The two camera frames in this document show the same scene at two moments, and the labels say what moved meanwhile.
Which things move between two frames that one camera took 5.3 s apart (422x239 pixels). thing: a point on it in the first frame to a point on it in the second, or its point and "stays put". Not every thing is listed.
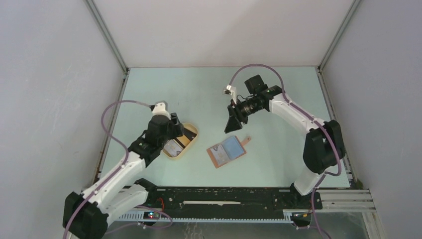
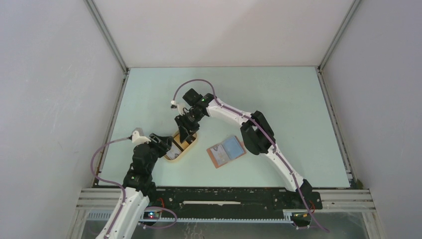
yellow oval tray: [176, 148] stays put
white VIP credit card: [219, 155] stays put
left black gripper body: [174, 130] to [158, 149]
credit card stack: [173, 147] stays put
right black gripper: [235, 116] to [187, 130]
